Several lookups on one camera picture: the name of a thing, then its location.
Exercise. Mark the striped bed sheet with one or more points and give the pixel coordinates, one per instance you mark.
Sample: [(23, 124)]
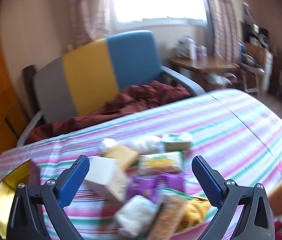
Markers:
[(230, 130)]

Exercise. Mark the cluttered wooden shelf unit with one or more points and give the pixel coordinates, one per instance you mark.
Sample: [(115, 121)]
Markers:
[(254, 50)]

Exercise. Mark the bright window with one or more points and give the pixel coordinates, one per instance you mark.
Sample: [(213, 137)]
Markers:
[(156, 0)]

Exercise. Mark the white plastic bag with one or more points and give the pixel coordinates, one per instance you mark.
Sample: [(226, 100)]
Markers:
[(147, 143)]

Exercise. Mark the pink patterned curtain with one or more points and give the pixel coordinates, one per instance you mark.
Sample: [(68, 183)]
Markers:
[(224, 22), (91, 10)]

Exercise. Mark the orange sponge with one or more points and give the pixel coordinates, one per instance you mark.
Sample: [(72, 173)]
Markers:
[(280, 195)]

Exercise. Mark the green box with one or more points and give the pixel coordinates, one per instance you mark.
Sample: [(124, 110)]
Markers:
[(177, 142)]

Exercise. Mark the brown snack packet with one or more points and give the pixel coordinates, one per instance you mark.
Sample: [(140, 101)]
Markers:
[(168, 215)]

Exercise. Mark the red cloth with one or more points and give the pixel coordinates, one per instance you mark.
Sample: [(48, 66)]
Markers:
[(279, 230)]

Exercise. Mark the purple snack packet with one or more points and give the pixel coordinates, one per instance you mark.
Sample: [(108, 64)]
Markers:
[(141, 187)]

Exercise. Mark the white carton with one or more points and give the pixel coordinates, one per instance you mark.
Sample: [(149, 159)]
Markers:
[(103, 173)]

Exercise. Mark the white yellow snack packet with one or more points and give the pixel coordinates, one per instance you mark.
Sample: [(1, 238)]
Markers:
[(161, 162)]

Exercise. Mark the dark wooden post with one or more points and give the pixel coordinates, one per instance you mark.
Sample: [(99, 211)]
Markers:
[(29, 80)]

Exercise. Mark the white cardboard box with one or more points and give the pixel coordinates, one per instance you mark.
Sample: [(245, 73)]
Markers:
[(187, 47)]

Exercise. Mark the wooden desk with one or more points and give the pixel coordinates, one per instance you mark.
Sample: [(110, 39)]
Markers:
[(206, 65)]

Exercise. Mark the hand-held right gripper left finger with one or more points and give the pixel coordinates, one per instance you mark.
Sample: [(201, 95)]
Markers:
[(73, 182)]

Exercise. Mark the maroon blanket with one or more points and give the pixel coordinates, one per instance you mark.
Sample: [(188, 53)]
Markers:
[(131, 100)]

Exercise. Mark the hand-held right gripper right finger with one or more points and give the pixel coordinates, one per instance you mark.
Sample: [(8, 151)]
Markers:
[(206, 180)]

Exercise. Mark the yellow sponge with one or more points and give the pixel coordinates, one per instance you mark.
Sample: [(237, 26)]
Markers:
[(123, 155)]

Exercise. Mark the white tissue packet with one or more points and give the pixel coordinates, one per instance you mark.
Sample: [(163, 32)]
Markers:
[(136, 215)]

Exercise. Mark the small pink tub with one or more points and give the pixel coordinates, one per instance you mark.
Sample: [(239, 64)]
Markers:
[(202, 51)]

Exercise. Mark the grey yellow blue armchair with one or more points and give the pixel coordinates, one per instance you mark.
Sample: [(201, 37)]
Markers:
[(88, 80)]

